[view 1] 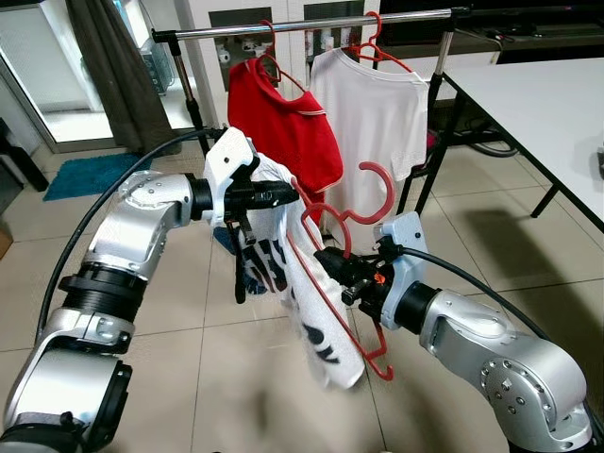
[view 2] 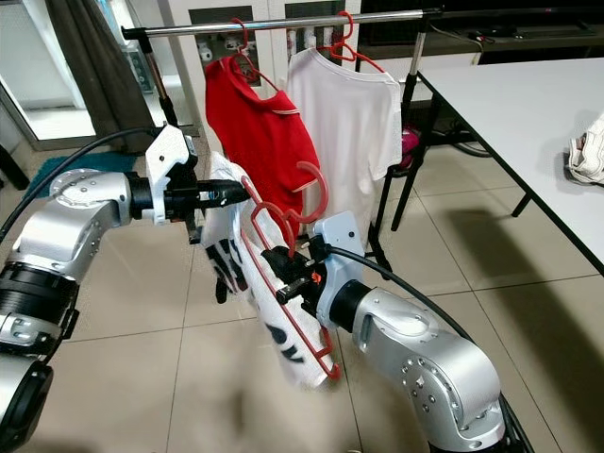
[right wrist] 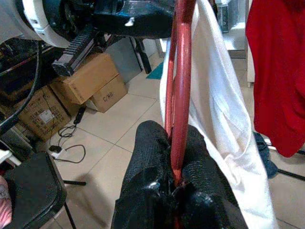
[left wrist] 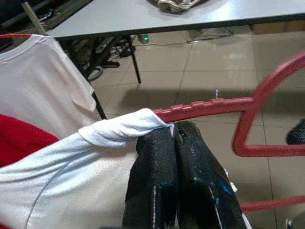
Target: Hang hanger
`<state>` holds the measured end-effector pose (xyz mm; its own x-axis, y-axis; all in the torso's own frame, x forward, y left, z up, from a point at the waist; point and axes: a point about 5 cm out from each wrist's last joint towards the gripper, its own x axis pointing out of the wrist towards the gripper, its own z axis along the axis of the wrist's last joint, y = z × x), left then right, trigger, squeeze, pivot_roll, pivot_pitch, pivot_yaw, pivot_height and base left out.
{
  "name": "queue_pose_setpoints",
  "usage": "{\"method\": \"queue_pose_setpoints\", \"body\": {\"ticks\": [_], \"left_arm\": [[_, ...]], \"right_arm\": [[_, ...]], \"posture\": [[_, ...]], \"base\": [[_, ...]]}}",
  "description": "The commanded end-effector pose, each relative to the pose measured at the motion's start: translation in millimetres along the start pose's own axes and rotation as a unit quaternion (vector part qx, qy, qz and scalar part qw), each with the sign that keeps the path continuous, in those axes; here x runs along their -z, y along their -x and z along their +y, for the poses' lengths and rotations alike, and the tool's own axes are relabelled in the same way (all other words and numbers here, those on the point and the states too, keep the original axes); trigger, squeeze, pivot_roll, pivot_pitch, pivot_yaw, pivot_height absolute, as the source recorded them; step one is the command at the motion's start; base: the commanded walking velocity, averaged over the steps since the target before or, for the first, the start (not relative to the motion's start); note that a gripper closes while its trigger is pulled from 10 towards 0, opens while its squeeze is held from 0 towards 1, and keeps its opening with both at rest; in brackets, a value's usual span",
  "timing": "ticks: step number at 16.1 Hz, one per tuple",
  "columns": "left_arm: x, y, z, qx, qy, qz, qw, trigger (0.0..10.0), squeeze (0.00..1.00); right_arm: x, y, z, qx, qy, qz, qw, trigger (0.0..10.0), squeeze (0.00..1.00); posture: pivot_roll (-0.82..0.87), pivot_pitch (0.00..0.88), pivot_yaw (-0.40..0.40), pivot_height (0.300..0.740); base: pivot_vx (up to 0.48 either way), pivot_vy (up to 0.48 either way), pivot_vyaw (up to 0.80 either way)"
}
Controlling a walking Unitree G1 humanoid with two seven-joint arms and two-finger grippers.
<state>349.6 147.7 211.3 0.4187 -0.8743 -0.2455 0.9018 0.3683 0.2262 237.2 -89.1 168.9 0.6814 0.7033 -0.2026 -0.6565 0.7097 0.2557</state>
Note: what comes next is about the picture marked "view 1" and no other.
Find plain white shirt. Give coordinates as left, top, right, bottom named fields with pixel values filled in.
left=310, top=47, right=431, bottom=229

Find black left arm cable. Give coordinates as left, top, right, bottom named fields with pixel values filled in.
left=36, top=127, right=227, bottom=341

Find teal floor mat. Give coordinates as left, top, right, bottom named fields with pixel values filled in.
left=42, top=153, right=154, bottom=203

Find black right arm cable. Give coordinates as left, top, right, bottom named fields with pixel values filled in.
left=377, top=241, right=604, bottom=445

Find white shirt black print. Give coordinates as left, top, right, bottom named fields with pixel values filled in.
left=239, top=151, right=369, bottom=391

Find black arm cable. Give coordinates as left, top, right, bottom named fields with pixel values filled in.
left=377, top=241, right=604, bottom=445
left=36, top=127, right=227, bottom=341

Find chrome black clothes rack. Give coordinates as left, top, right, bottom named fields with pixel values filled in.
left=151, top=8, right=473, bottom=218

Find red wire hanger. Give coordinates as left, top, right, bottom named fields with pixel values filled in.
left=288, top=160, right=398, bottom=381
left=344, top=11, right=422, bottom=78
left=253, top=19, right=310, bottom=97

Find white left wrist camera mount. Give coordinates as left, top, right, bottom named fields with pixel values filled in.
left=201, top=127, right=261, bottom=226

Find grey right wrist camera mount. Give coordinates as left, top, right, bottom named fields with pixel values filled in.
left=373, top=212, right=428, bottom=328

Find red shirt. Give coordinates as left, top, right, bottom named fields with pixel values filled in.
left=226, top=55, right=346, bottom=206

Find dark grey curtain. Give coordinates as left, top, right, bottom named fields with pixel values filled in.
left=66, top=0, right=177, bottom=154

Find white table black legs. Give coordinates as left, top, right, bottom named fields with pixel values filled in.
left=439, top=57, right=604, bottom=234

